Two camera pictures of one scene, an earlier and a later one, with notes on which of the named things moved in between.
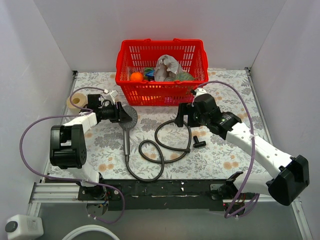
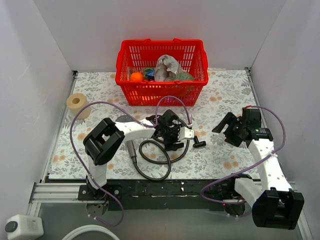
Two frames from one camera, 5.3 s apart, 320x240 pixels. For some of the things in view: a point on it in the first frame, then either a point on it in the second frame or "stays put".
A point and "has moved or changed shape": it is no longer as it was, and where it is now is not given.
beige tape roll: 78,100 stays put
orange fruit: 136,76 stays put
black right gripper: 188,114 to 230,130
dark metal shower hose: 159,145 has moved or changed shape
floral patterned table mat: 150,146 stays put
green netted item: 183,76 stays put
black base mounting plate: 157,195 stays put
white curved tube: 89,227 stays put
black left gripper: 119,111 to 173,136
